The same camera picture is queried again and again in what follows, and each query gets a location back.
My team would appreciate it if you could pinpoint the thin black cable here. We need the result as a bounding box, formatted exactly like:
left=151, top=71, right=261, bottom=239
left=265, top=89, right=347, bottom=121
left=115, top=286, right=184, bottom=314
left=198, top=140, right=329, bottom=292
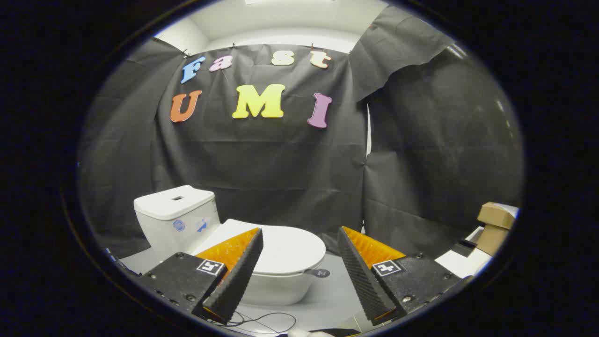
left=206, top=311, right=298, bottom=336

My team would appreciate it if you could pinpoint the black backdrop cloth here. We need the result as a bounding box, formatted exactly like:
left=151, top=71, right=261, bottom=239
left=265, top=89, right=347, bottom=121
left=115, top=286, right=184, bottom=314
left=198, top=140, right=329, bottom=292
left=79, top=5, right=524, bottom=260

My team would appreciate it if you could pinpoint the white toilet body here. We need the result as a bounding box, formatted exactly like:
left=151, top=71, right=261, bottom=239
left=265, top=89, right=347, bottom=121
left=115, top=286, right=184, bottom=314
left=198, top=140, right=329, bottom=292
left=134, top=185, right=323, bottom=307

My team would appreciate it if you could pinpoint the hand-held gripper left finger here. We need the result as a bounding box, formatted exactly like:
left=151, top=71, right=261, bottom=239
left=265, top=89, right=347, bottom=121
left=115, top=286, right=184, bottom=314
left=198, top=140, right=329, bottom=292
left=138, top=228, right=264, bottom=326

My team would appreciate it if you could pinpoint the white flat box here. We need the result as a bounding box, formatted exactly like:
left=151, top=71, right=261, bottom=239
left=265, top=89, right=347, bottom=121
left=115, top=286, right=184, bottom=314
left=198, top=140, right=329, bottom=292
left=435, top=227, right=493, bottom=279

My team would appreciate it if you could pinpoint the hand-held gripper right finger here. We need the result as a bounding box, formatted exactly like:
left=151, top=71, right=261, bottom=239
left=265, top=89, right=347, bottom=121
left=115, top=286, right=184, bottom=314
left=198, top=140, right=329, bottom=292
left=337, top=226, right=469, bottom=327

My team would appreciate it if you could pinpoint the white toilet lid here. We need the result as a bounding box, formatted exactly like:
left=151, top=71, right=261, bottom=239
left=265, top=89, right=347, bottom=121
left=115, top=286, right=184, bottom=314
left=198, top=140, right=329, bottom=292
left=193, top=219, right=327, bottom=276

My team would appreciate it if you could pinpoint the brown cardboard box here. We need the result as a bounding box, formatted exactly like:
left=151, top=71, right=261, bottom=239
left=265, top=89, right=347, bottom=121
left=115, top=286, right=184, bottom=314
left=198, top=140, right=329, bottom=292
left=476, top=202, right=516, bottom=256

